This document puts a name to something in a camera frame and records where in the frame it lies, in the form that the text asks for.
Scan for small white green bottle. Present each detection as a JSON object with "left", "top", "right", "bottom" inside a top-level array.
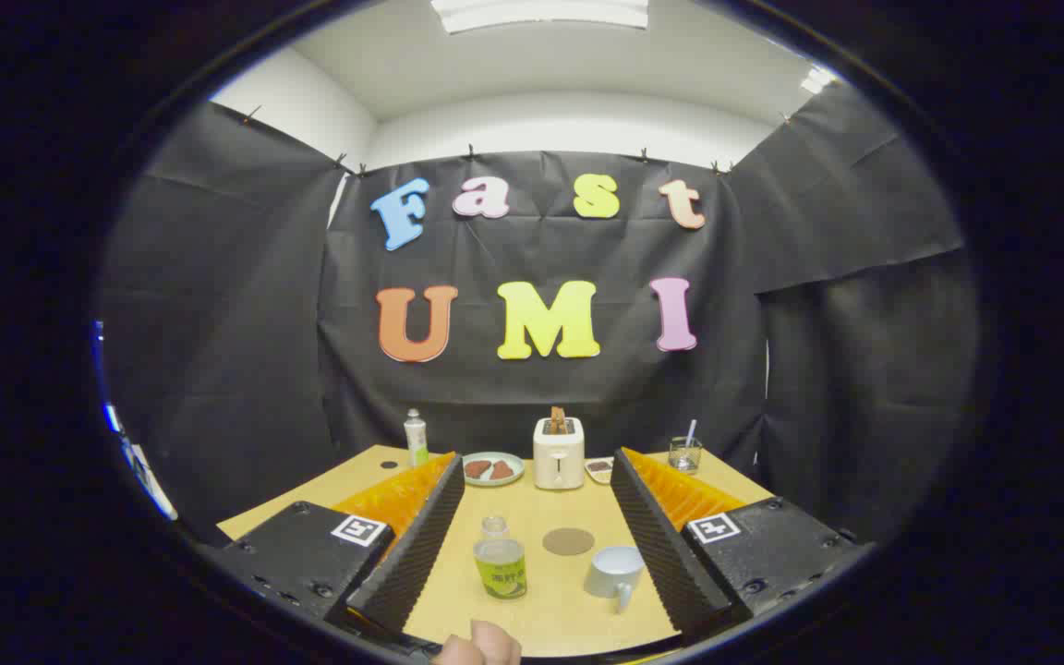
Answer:
[{"left": 404, "top": 408, "right": 429, "bottom": 467}]

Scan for wooden table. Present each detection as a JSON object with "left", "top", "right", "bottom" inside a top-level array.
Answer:
[{"left": 216, "top": 444, "right": 778, "bottom": 659}]

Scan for light blue cup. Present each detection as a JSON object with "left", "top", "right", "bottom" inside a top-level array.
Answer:
[{"left": 584, "top": 545, "right": 647, "bottom": 614}]

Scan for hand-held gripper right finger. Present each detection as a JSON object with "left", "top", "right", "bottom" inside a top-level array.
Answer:
[{"left": 610, "top": 447, "right": 865, "bottom": 646}]

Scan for large ceiling light panel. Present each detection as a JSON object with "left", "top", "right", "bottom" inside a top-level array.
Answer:
[{"left": 430, "top": 0, "right": 650, "bottom": 35}]

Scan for round brown coaster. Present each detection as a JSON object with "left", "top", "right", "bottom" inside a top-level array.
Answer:
[{"left": 542, "top": 526, "right": 596, "bottom": 557}]

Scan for white toaster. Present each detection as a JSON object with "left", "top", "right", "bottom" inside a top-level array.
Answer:
[{"left": 533, "top": 417, "right": 586, "bottom": 491}]

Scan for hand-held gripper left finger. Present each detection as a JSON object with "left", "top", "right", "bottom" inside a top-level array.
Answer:
[{"left": 209, "top": 451, "right": 466, "bottom": 643}]

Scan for green label juice bottle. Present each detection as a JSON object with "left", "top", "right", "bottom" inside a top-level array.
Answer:
[{"left": 474, "top": 515, "right": 528, "bottom": 600}]

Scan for pale green plate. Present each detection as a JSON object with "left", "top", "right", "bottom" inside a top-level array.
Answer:
[{"left": 462, "top": 451, "right": 526, "bottom": 488}]

